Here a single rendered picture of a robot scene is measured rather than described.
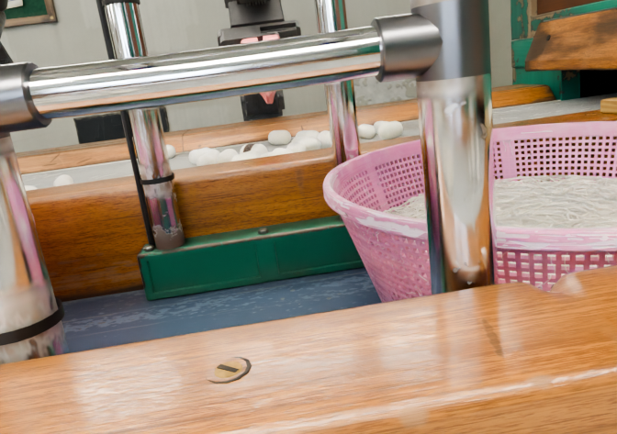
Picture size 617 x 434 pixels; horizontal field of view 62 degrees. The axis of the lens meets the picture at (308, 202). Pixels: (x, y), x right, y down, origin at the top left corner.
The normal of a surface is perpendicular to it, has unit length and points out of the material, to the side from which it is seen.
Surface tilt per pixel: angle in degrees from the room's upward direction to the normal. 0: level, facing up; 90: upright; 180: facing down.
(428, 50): 101
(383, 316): 0
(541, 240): 90
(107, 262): 90
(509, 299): 0
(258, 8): 40
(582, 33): 67
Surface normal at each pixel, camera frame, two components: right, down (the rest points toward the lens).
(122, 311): -0.13, -0.96
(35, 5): 0.13, 0.23
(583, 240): -0.32, 0.28
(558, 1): -0.99, 0.15
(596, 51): -0.96, -0.26
